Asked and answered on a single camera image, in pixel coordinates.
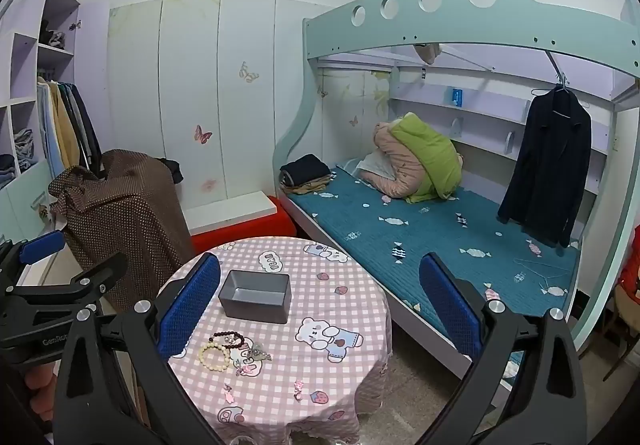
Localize wooden chair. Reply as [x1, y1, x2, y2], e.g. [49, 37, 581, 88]
[600, 295, 640, 383]

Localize brown dotted cloth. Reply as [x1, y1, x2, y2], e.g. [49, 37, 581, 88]
[48, 149, 196, 313]

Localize white pillow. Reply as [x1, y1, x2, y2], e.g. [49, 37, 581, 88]
[357, 152, 396, 181]

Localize silver key pendant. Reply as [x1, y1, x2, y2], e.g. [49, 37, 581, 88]
[234, 344, 274, 376]

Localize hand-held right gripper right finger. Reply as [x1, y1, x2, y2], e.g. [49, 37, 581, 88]
[419, 252, 587, 445]

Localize folded dark clothes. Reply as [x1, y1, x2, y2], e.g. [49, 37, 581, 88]
[280, 154, 332, 186]

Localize pink checked tablecloth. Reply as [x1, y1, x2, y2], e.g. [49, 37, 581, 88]
[157, 236, 396, 443]

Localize white board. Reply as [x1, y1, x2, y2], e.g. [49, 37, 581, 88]
[181, 191, 278, 236]

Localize cream bead bracelet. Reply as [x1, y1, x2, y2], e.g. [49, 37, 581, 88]
[199, 342, 232, 372]

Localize yellow hanging garment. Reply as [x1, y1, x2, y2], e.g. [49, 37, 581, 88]
[50, 82, 81, 171]

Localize black hanging jacket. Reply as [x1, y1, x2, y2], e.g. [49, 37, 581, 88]
[497, 86, 592, 248]

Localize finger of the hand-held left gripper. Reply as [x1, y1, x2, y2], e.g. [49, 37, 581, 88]
[0, 230, 67, 286]
[10, 253, 129, 307]

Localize white bed shelf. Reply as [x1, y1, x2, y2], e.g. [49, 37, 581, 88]
[387, 95, 608, 156]

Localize red stool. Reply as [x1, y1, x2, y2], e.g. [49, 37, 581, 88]
[191, 195, 297, 256]

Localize dark bead bracelet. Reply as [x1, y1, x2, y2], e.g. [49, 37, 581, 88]
[209, 331, 246, 350]

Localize black cloth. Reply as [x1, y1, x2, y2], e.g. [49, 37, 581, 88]
[160, 158, 185, 185]

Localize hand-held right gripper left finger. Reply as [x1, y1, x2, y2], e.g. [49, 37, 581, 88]
[52, 252, 222, 445]

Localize light blue hanging garment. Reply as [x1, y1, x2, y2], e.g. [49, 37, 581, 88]
[37, 80, 66, 178]

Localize beige hanging hat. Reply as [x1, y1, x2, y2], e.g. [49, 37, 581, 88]
[414, 44, 441, 66]

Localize light teal bunk bed frame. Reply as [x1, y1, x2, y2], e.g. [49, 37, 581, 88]
[272, 0, 640, 361]

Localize red cloth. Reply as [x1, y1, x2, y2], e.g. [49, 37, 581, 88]
[617, 225, 640, 321]

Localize pink padded jacket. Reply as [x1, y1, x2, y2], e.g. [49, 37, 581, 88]
[372, 121, 426, 198]

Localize folded beige clothes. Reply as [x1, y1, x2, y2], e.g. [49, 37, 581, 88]
[282, 175, 336, 196]

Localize folded grey clothes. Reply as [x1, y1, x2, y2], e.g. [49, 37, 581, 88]
[39, 20, 68, 51]

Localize teal candy print bed sheet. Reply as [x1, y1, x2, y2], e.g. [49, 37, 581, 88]
[290, 165, 583, 321]

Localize wire clothes hanger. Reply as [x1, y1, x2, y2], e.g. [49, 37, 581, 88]
[515, 257, 568, 293]

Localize green blanket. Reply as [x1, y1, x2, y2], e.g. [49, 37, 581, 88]
[390, 112, 463, 203]

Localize grey metal box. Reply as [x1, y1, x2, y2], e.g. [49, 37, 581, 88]
[218, 269, 292, 324]

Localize folded grey jeans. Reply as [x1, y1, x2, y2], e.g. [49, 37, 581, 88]
[14, 129, 35, 171]

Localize person's left hand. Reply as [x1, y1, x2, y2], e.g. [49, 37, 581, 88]
[24, 367, 57, 421]

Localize dark hanging garment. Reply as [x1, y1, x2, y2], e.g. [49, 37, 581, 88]
[65, 82, 103, 171]

